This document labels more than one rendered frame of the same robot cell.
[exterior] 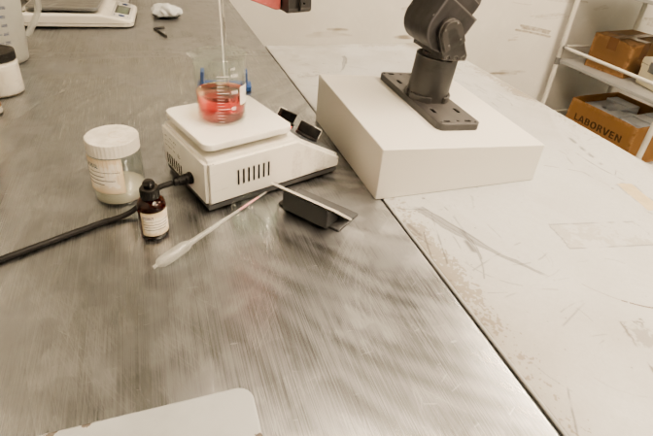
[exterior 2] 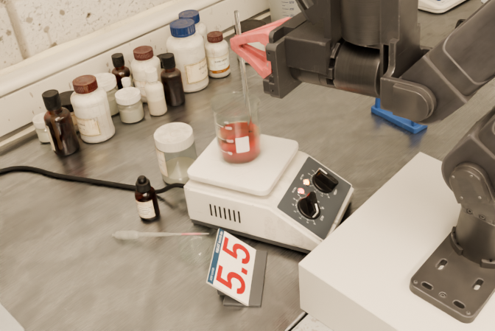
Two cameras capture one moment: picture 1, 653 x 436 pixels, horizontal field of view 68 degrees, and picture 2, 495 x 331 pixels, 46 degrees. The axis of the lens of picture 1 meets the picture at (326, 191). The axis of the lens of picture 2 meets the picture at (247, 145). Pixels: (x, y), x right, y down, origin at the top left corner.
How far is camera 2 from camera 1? 0.60 m
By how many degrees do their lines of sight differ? 56
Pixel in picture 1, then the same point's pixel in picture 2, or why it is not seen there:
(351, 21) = not seen: outside the picture
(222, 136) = (207, 171)
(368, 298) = not seen: outside the picture
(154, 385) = (21, 293)
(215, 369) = (41, 312)
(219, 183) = (194, 205)
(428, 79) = (461, 223)
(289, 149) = (258, 210)
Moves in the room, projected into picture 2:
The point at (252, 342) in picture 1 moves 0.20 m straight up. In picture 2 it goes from (70, 317) to (20, 186)
